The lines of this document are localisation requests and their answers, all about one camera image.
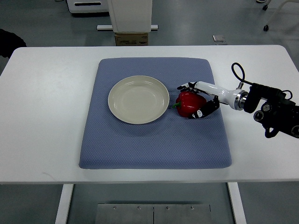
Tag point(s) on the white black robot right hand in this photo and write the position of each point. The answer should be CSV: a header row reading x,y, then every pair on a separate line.
x,y
234,98

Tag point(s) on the red bell pepper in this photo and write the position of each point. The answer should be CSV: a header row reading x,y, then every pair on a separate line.
x,y
188,103

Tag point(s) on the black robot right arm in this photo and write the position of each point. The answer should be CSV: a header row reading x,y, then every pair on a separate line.
x,y
273,110

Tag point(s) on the grey floor plate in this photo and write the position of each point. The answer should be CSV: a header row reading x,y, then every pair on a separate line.
x,y
219,38

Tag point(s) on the cream round plate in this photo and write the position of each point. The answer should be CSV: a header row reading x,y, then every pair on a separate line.
x,y
138,100

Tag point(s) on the blue textured mat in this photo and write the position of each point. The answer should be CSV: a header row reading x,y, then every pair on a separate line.
x,y
170,142

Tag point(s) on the cardboard box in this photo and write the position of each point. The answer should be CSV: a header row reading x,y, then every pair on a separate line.
x,y
131,39

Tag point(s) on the white machine base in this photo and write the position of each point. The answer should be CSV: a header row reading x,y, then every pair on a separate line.
x,y
87,6

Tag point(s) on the black object at left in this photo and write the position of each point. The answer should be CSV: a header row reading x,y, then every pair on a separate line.
x,y
9,42

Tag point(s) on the white wheeled cart frame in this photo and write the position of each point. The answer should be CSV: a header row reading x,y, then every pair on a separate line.
x,y
265,7

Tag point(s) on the white table frame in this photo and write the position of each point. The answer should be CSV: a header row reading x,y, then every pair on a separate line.
x,y
234,194

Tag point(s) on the white pedestal column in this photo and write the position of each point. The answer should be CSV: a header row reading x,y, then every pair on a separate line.
x,y
129,16

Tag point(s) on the metal base plate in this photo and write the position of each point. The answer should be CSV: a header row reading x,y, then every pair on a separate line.
x,y
153,214

